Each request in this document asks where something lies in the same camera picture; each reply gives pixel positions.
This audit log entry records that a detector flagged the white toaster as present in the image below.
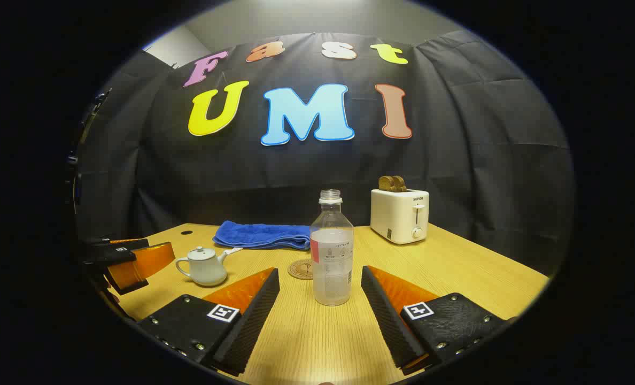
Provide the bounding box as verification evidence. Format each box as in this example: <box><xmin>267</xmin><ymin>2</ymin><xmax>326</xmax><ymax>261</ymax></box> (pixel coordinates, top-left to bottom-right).
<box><xmin>370</xmin><ymin>188</ymin><xmax>430</xmax><ymax>245</ymax></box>

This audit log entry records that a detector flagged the white ceramic teacup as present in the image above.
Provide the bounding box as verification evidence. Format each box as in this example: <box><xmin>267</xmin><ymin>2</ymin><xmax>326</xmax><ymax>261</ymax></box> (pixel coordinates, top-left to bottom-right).
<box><xmin>176</xmin><ymin>247</ymin><xmax>243</xmax><ymax>287</ymax></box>

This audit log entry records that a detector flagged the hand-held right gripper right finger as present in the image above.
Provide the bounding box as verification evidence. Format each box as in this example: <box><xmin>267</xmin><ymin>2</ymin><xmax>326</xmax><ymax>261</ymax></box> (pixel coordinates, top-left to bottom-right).
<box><xmin>361</xmin><ymin>265</ymin><xmax>517</xmax><ymax>375</ymax></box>

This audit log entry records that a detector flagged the round wooden coaster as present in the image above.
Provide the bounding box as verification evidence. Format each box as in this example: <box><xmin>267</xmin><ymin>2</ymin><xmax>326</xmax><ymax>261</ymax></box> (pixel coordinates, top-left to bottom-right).
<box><xmin>288</xmin><ymin>259</ymin><xmax>315</xmax><ymax>280</ymax></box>

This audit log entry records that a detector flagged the blue folded towel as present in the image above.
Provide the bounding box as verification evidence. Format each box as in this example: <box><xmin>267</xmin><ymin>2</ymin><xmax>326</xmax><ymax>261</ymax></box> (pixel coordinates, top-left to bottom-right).
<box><xmin>213</xmin><ymin>221</ymin><xmax>312</xmax><ymax>251</ymax></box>

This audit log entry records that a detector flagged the clear plastic water bottle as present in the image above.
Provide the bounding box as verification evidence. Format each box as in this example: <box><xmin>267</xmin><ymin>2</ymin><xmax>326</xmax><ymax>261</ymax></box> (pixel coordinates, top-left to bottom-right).
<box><xmin>310</xmin><ymin>189</ymin><xmax>354</xmax><ymax>307</ymax></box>

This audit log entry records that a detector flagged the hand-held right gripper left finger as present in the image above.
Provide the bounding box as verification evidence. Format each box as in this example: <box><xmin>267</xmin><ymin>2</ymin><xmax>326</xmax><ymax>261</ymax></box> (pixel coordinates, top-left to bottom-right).
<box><xmin>137</xmin><ymin>267</ymin><xmax>281</xmax><ymax>375</ymax></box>

